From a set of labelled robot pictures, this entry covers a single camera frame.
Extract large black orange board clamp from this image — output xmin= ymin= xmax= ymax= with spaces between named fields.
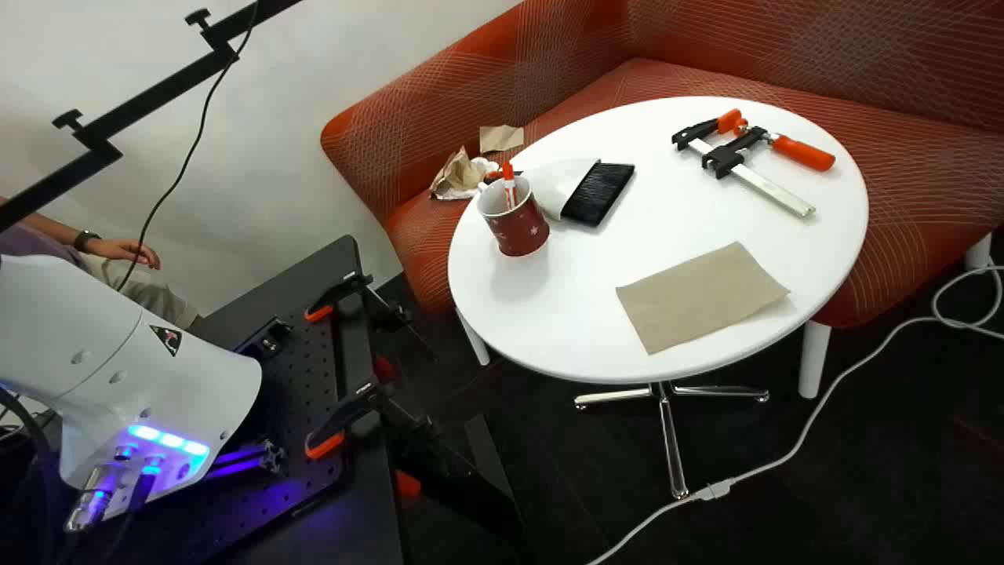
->
xmin=301 ymin=379 xmax=524 ymax=531

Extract person's forearm with watch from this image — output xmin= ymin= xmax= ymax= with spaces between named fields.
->
xmin=0 ymin=211 xmax=102 ymax=261

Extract short orange-handled bar clamp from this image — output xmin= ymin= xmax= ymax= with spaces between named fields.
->
xmin=667 ymin=107 xmax=753 ymax=160

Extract small brown paper scrap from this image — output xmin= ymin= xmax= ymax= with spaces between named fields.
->
xmin=477 ymin=123 xmax=526 ymax=157

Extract chrome table base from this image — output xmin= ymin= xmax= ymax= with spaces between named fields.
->
xmin=571 ymin=379 xmax=773 ymax=502

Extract thin black hanging cable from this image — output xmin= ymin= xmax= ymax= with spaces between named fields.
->
xmin=109 ymin=0 xmax=261 ymax=294

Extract pen with orange cap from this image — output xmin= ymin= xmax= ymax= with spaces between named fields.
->
xmin=488 ymin=157 xmax=524 ymax=213

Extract crumpled paper wrapper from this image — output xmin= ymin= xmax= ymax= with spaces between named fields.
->
xmin=428 ymin=143 xmax=506 ymax=204

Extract black camera mount rail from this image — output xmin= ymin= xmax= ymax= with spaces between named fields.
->
xmin=0 ymin=0 xmax=303 ymax=235

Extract grey trousers of person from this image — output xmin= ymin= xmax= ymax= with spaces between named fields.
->
xmin=94 ymin=253 xmax=205 ymax=328

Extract person's bare hand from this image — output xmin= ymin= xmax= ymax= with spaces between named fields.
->
xmin=92 ymin=235 xmax=164 ymax=272

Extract black perforated mounting board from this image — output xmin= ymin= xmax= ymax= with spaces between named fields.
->
xmin=155 ymin=233 xmax=407 ymax=565

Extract long orange-handled bar clamp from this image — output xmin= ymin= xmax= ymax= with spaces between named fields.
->
xmin=701 ymin=123 xmax=841 ymax=223

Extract orange fabric sofa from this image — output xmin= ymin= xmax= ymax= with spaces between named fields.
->
xmin=321 ymin=0 xmax=1004 ymax=405

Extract small black orange board clamp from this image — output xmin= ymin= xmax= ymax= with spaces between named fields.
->
xmin=301 ymin=271 xmax=415 ymax=333

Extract red mug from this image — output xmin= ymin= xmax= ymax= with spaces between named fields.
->
xmin=477 ymin=171 xmax=551 ymax=261

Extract white floor cable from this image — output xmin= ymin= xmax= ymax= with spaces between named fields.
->
xmin=582 ymin=261 xmax=1004 ymax=565

